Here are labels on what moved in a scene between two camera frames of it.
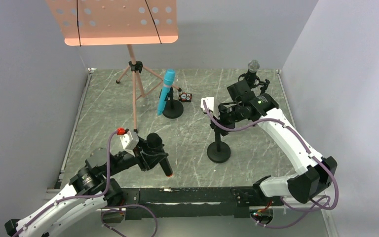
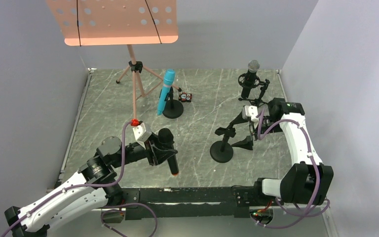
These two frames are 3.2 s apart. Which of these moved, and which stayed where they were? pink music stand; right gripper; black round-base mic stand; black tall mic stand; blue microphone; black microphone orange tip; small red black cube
Moved: black tall mic stand; right gripper; black microphone orange tip
Stayed: blue microphone; small red black cube; black round-base mic stand; pink music stand
